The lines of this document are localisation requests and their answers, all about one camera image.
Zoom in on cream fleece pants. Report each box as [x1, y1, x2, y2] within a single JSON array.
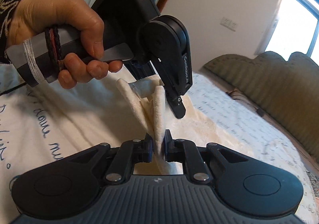
[[44, 64, 255, 176]]

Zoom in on bright window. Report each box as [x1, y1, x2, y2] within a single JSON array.
[[264, 0, 318, 63]]

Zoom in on person's left hand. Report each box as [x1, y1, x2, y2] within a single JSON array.
[[5, 0, 122, 89]]

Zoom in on small black device on bed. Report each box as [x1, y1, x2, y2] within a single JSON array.
[[256, 108, 264, 117]]

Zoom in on left forearm patterned sleeve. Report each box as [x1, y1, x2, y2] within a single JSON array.
[[0, 0, 21, 64]]

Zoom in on white wall socket plate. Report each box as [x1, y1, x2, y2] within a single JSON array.
[[220, 17, 237, 31]]

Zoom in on white script-print bed cover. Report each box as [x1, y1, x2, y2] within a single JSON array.
[[1, 64, 318, 223]]

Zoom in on olive green padded headboard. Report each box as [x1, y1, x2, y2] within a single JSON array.
[[203, 51, 318, 159]]

